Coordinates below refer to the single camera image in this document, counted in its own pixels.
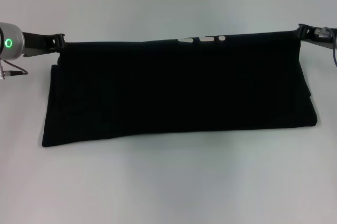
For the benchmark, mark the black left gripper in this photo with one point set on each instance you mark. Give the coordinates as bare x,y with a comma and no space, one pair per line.
37,44

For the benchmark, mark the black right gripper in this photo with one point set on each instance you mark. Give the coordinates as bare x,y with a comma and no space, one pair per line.
319,37

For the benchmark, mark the black t-shirt with FREE print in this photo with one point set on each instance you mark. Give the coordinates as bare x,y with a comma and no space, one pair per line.
171,90

